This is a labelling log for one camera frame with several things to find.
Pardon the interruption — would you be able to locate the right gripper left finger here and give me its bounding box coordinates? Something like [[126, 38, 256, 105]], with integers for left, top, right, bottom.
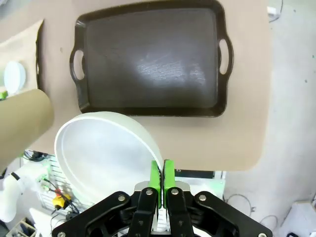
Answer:
[[51, 160, 164, 237]]

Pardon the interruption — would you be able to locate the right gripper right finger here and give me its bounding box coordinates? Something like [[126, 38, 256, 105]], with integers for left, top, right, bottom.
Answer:
[[163, 159, 272, 237]]

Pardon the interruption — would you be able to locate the light blue bowl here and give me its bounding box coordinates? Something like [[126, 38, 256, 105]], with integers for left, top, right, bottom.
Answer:
[[3, 60, 27, 96]]

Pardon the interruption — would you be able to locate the brown tall cup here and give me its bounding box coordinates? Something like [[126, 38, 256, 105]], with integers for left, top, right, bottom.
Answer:
[[0, 88, 55, 173]]

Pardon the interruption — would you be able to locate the white bowl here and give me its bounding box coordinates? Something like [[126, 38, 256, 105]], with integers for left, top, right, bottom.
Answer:
[[54, 111, 165, 207]]

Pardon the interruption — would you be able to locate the dark brown plastic tray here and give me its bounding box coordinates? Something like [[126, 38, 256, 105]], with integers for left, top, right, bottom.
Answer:
[[69, 0, 235, 118]]

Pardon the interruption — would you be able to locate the white perforated rack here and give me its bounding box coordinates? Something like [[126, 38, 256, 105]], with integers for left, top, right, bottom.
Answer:
[[37, 154, 83, 211]]

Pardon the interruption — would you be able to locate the yellow plug connector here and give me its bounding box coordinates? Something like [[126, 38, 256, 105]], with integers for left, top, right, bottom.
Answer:
[[53, 195, 71, 210]]

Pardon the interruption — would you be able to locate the white box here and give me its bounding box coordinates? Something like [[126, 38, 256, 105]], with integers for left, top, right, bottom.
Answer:
[[288, 201, 316, 237]]

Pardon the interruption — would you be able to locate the grey floor cable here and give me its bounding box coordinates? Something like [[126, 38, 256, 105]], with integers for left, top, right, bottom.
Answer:
[[223, 194, 255, 213]]

